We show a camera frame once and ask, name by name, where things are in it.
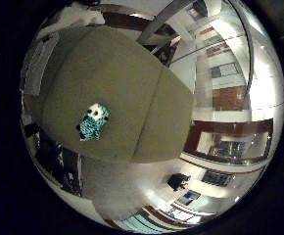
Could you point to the teal panda plush toy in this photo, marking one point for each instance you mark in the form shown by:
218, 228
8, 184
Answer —
93, 123

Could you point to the white open container box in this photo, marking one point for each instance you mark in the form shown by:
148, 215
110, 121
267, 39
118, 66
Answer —
37, 65

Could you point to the grey metal beam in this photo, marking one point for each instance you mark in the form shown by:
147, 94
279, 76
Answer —
161, 19

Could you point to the dark seated person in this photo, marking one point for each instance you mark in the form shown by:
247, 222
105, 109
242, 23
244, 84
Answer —
168, 50

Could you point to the teal and white board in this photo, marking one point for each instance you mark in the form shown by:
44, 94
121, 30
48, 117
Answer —
225, 70

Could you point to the brown wooden door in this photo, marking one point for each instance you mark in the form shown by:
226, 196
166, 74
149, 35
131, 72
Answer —
228, 98

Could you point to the black office chair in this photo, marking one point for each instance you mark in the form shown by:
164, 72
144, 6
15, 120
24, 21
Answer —
178, 181

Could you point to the wooden framed window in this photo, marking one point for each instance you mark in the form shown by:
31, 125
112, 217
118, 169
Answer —
230, 143

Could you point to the blue framed picture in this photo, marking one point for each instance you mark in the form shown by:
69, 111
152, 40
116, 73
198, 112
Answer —
188, 197

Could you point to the dark framed wall panel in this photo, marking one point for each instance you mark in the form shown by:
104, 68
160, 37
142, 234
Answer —
217, 178

